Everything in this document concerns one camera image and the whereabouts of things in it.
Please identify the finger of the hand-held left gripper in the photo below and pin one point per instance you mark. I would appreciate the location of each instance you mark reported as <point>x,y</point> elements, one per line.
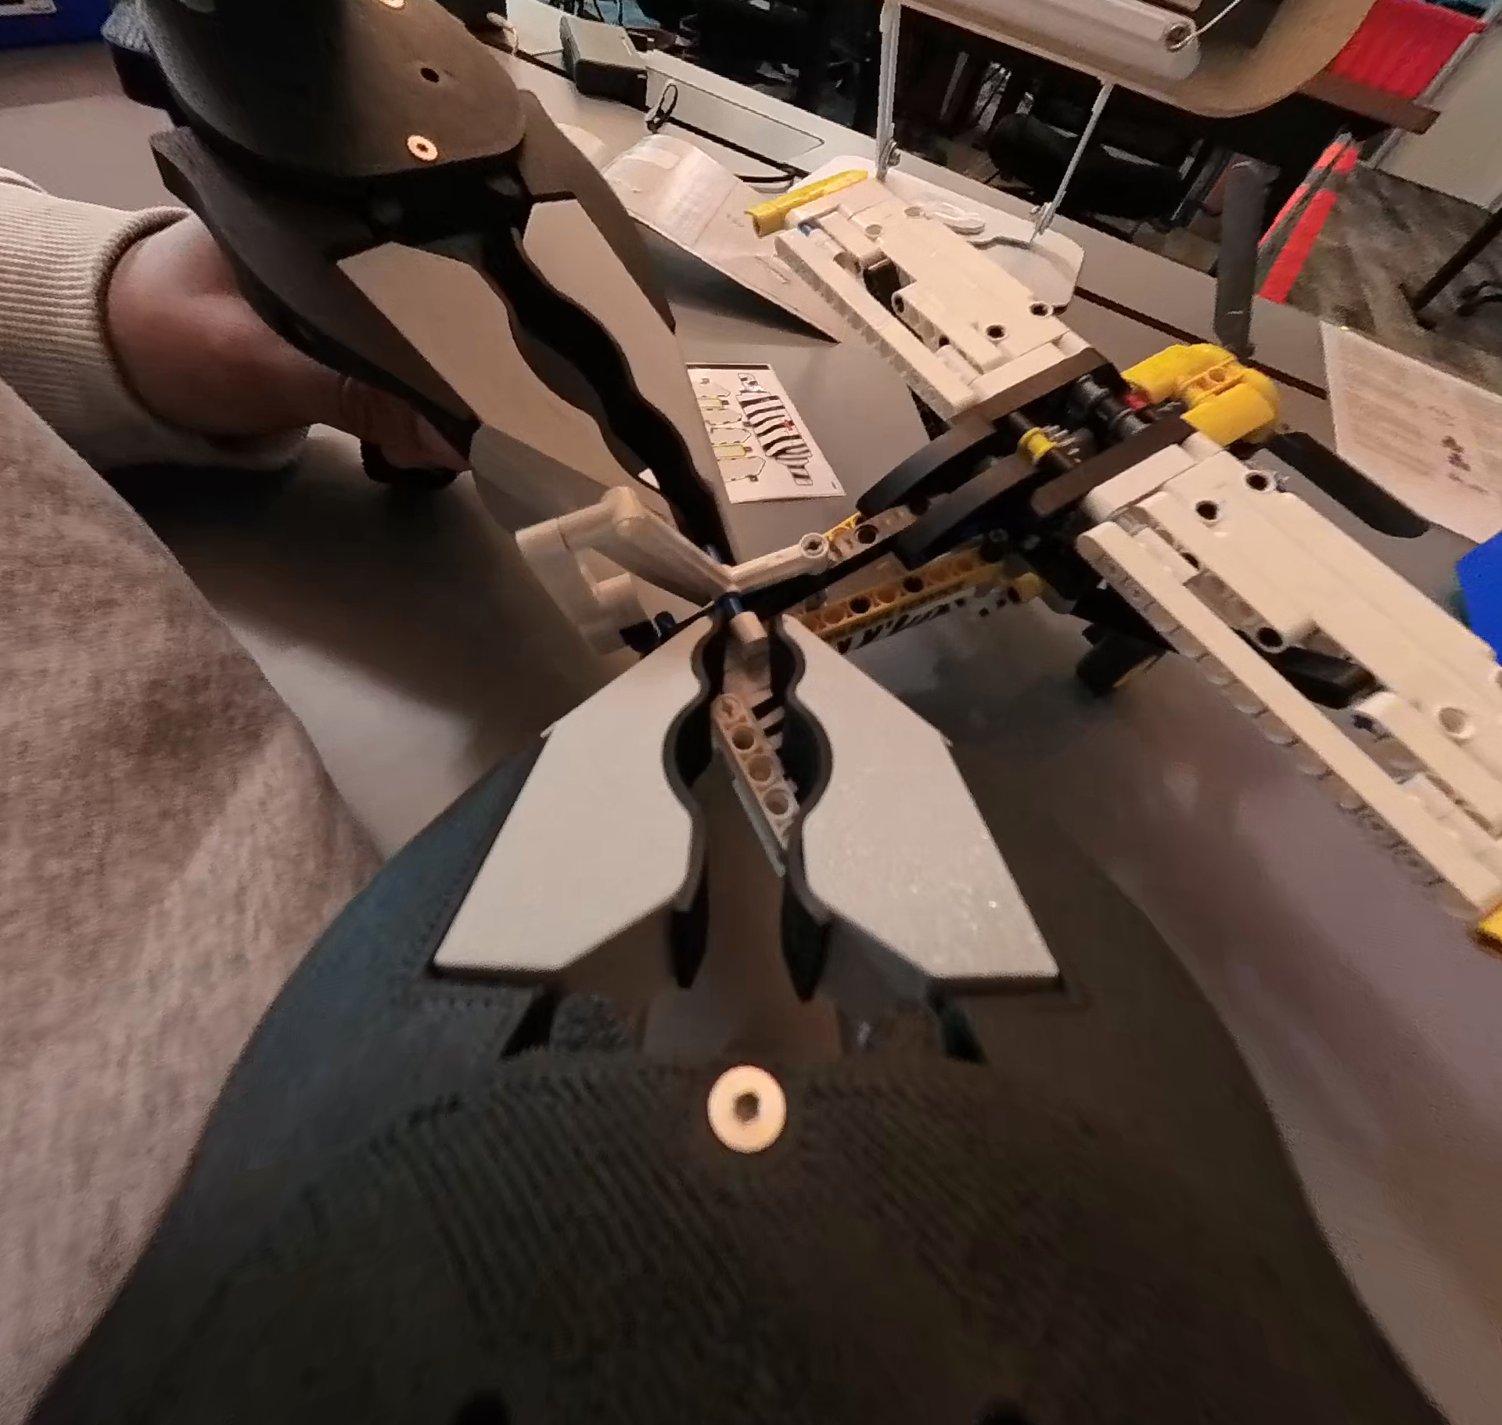
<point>599,252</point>
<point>469,334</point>

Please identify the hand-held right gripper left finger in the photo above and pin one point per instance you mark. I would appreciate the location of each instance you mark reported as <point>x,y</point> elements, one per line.
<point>563,851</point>

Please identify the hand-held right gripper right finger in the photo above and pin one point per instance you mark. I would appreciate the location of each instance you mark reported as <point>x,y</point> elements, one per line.
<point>927,862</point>

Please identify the white yellow lego airplane model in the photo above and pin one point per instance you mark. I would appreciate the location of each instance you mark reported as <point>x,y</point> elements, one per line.
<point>1185,510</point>

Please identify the person's left forearm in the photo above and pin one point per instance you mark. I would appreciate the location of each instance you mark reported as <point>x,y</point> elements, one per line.
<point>59,299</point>

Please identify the person's left hand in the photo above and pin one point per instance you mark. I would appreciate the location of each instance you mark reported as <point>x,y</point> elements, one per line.
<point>211,346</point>

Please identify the open instruction booklet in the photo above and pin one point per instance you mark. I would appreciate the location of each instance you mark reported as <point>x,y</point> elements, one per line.
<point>681,193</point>

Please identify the black power adapter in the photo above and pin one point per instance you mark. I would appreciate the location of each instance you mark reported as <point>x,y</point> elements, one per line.
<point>604,61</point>

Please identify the zebra striped sticker sheet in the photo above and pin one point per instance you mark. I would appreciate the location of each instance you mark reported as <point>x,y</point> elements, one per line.
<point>763,428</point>

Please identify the white monitor stand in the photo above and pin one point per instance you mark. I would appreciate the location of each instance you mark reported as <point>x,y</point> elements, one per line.
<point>1038,264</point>

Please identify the laminated paper sheet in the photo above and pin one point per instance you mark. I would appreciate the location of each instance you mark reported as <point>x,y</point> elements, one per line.
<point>1408,428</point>

